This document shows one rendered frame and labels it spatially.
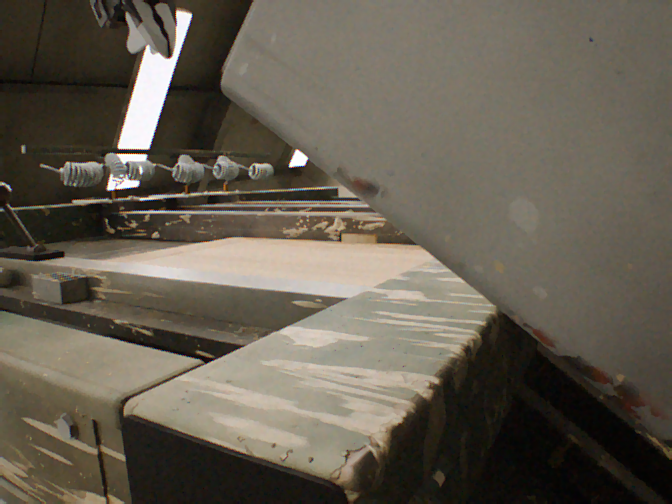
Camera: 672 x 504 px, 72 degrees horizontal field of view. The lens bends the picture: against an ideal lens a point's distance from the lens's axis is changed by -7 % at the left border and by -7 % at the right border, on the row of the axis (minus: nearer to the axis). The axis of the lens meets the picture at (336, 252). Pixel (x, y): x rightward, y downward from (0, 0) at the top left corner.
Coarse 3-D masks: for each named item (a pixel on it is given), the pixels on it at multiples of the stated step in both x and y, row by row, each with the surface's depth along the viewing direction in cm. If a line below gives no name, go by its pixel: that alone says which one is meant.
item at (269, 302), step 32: (96, 288) 62; (128, 288) 58; (160, 288) 55; (192, 288) 53; (224, 288) 51; (256, 288) 49; (288, 288) 48; (320, 288) 47; (352, 288) 47; (224, 320) 51; (256, 320) 49; (288, 320) 47
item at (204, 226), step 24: (120, 168) 136; (120, 216) 134; (144, 216) 129; (168, 216) 124; (192, 216) 120; (216, 216) 116; (240, 216) 113; (264, 216) 109; (288, 216) 106; (312, 216) 103; (336, 216) 101; (360, 216) 98; (192, 240) 121; (312, 240) 104; (336, 240) 101; (384, 240) 96; (408, 240) 94
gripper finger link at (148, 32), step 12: (132, 0) 63; (144, 12) 64; (132, 24) 65; (144, 24) 63; (156, 24) 65; (132, 36) 66; (144, 36) 64; (156, 36) 64; (132, 48) 66; (156, 48) 64; (168, 48) 65
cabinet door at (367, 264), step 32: (128, 256) 86; (160, 256) 86; (192, 256) 86; (224, 256) 85; (256, 256) 85; (288, 256) 84; (320, 256) 83; (352, 256) 82; (384, 256) 81; (416, 256) 80
